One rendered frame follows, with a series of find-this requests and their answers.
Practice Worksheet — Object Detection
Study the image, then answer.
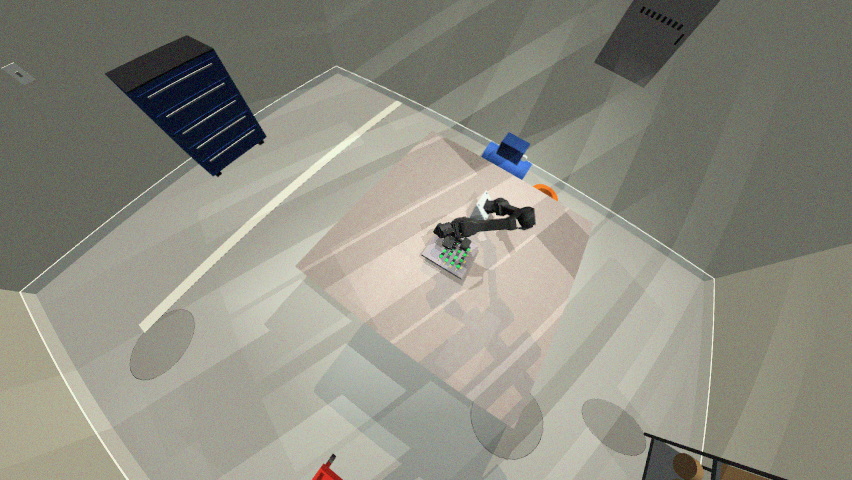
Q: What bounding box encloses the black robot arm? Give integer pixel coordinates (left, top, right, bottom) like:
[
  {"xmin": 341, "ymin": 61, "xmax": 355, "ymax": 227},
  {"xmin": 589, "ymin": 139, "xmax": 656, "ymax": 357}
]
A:
[{"xmin": 436, "ymin": 198, "xmax": 536, "ymax": 250}]

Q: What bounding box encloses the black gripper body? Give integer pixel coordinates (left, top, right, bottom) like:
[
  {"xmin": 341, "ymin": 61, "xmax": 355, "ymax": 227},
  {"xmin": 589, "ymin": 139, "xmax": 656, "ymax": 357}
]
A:
[{"xmin": 433, "ymin": 223, "xmax": 471, "ymax": 251}]

